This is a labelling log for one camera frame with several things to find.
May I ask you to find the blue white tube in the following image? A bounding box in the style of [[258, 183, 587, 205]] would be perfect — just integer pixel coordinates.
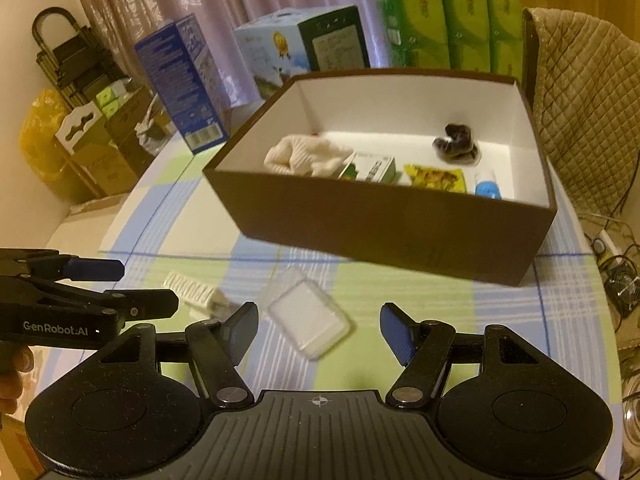
[[474, 169, 502, 200]]

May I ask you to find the white ointment box green bird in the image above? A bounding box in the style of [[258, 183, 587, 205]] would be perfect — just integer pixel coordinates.
[[338, 152, 396, 183]]

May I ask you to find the dark purple velvet scrunchie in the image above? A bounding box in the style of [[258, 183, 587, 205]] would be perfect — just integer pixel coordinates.
[[432, 124, 480, 165]]

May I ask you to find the left hand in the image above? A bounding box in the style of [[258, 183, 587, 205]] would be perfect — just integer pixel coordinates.
[[0, 346, 35, 415]]

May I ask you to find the white plastic comb rack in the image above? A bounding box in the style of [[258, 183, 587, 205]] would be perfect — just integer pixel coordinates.
[[163, 271, 231, 316]]

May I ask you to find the clear plastic case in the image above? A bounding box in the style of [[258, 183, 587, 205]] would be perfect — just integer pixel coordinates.
[[264, 266, 352, 361]]

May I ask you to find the yellow plastic bag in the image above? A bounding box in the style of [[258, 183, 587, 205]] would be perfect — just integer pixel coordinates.
[[18, 89, 96, 204]]

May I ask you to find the brown cardboard carton floor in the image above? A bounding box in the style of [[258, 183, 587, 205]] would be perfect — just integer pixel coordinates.
[[55, 87, 171, 198]]

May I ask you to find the yellow snack packet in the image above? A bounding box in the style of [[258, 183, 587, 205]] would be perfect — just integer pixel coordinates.
[[404, 165, 466, 193]]

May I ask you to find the black folding hand cart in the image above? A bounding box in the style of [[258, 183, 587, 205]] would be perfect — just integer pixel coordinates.
[[32, 6, 127, 108]]

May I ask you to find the white power strip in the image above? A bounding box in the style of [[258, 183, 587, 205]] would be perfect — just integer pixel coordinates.
[[591, 229, 620, 261]]

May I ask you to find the small black fan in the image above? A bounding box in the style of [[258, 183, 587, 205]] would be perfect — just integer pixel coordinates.
[[604, 262, 639, 318]]

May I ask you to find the brown cardboard box white inside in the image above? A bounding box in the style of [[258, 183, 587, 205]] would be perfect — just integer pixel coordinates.
[[204, 68, 558, 286]]

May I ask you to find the blue milk carton box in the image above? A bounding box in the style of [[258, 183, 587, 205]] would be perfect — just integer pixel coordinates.
[[134, 14, 231, 154]]

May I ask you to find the milk carton box cow picture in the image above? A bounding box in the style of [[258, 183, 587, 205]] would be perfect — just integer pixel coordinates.
[[233, 6, 370, 100]]

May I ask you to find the quilted beige chair cover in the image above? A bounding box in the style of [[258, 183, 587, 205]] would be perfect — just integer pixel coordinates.
[[524, 8, 639, 214]]

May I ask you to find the green tissue pack bundle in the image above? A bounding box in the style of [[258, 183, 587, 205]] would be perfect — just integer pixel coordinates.
[[375, 0, 524, 79]]

